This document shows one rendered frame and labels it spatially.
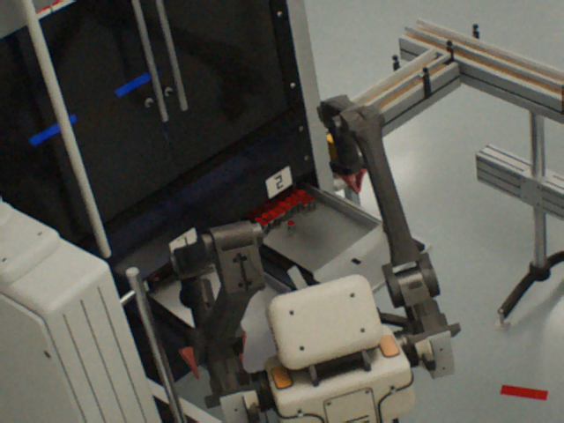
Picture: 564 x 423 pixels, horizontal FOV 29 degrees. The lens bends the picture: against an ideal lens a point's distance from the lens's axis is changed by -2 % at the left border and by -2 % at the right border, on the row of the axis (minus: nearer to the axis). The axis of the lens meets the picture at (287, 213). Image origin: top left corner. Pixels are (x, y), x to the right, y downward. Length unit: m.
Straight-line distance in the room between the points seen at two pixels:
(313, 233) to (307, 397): 1.01
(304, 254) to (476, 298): 1.24
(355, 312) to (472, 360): 1.79
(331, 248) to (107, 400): 1.03
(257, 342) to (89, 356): 0.77
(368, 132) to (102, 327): 0.70
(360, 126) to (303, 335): 0.49
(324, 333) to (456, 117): 3.06
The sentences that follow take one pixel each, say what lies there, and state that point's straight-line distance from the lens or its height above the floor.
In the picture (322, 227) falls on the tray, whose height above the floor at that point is 0.88.
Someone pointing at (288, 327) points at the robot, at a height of 1.35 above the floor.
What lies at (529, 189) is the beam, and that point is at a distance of 3.87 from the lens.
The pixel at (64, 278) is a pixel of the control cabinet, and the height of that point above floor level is 1.55.
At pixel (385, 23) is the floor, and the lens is 6.00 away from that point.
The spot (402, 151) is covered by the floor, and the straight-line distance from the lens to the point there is 4.98.
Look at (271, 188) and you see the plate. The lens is 3.13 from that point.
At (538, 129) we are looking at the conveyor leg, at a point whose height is 0.74.
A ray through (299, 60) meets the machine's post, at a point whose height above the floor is 1.34.
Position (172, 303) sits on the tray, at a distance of 3.04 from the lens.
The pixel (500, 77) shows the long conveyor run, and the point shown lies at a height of 0.93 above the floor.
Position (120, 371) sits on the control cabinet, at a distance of 2.27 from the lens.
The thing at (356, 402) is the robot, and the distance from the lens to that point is 2.26.
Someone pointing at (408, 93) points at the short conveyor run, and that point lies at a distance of 3.60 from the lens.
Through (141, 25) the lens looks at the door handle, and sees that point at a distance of 2.60.
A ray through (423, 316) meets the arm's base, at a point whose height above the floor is 1.23.
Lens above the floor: 2.84
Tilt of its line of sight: 37 degrees down
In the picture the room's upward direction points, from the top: 11 degrees counter-clockwise
